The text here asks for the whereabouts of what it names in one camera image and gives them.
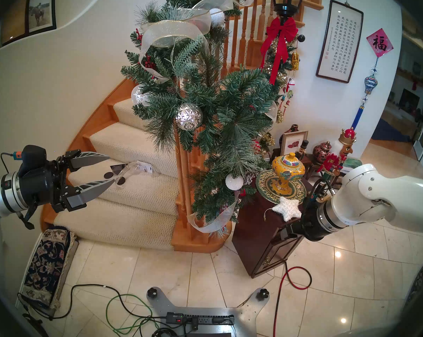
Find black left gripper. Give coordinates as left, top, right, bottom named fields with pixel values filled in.
left=18, top=150, right=115, bottom=214

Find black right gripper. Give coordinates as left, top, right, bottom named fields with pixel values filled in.
left=280, top=203, right=333, bottom=241

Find white glitter star ornament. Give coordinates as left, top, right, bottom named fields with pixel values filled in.
left=264, top=197, right=303, bottom=222

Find white glitter ball ornament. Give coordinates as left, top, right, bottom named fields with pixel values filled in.
left=226, top=174, right=244, bottom=191

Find clear silver ball ornament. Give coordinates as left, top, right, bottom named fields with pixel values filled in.
left=131, top=84, right=150, bottom=106

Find silver faceted ball ornament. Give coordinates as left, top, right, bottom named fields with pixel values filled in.
left=175, top=103, right=203, bottom=131

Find large white ball ornament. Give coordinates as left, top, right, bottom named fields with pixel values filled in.
left=209, top=8, right=226, bottom=27

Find dark wood cabinet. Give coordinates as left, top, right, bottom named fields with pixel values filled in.
left=231, top=177, right=332, bottom=279

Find clear safety glasses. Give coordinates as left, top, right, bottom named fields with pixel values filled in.
left=104, top=161, right=154, bottom=186

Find green gold round plate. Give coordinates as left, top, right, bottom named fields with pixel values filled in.
left=255, top=169, right=307, bottom=205

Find carpeted wooden staircase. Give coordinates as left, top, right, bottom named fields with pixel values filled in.
left=40, top=0, right=342, bottom=253

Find yellow porcelain lidded jar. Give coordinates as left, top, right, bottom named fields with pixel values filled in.
left=271, top=152, right=306, bottom=196

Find small dark wooden stool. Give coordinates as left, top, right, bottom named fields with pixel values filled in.
left=303, top=157, right=343, bottom=189

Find tall red crowned nutcracker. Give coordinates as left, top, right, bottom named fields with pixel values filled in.
left=315, top=127, right=357, bottom=200

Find dark red cloisonne jar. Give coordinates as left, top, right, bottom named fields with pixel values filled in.
left=313, top=141, right=332, bottom=163

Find folded patterned rug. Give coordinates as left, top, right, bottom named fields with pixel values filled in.
left=17, top=226, right=79, bottom=310

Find dark red vase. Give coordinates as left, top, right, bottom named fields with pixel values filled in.
left=279, top=124, right=300, bottom=147

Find black power strip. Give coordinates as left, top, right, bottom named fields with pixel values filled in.
left=166, top=312, right=235, bottom=326

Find green pine garland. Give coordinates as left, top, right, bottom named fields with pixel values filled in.
left=120, top=0, right=282, bottom=235

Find gold tinsel lamp garland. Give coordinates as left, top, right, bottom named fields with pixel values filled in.
left=262, top=34, right=301, bottom=154

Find framed horse photo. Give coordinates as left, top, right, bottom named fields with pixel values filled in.
left=25, top=0, right=56, bottom=34

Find sheer white gold-edged ribbon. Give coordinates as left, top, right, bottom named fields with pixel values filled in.
left=131, top=0, right=278, bottom=233

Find framed calligraphy scroll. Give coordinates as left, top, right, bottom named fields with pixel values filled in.
left=316, top=0, right=364, bottom=84

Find red velvet bow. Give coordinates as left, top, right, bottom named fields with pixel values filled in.
left=260, top=17, right=299, bottom=86

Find red fu charm blue tassel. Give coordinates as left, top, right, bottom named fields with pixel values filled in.
left=350, top=28, right=394, bottom=130

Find black lantern lamp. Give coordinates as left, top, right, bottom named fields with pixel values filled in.
left=270, top=0, right=308, bottom=19

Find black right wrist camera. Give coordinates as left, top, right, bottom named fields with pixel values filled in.
left=301, top=195, right=320, bottom=217

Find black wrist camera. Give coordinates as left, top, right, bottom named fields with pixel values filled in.
left=301, top=195, right=320, bottom=217
left=18, top=145, right=47, bottom=175

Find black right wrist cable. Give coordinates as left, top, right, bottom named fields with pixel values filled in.
left=304, top=180, right=335, bottom=207

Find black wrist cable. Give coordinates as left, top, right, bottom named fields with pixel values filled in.
left=0, top=151, right=35, bottom=231
left=304, top=180, right=335, bottom=207

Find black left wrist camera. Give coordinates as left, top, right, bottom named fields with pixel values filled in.
left=18, top=145, right=47, bottom=175

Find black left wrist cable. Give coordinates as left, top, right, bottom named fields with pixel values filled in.
left=0, top=151, right=35, bottom=231

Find red black cable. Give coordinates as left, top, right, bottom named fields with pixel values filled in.
left=273, top=261, right=313, bottom=337

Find small white picture frame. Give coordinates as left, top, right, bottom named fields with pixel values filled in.
left=280, top=130, right=309, bottom=157

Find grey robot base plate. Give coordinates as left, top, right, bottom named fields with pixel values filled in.
left=147, top=286, right=270, bottom=337

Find black floor cable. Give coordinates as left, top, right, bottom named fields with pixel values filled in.
left=17, top=284, right=170, bottom=321

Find colourful paper crane string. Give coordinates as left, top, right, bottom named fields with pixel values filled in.
left=281, top=78, right=296, bottom=110

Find green cable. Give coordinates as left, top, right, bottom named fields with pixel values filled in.
left=105, top=293, right=154, bottom=335

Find dark wooden picture frame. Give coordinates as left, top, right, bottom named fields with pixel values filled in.
left=0, top=0, right=29, bottom=45

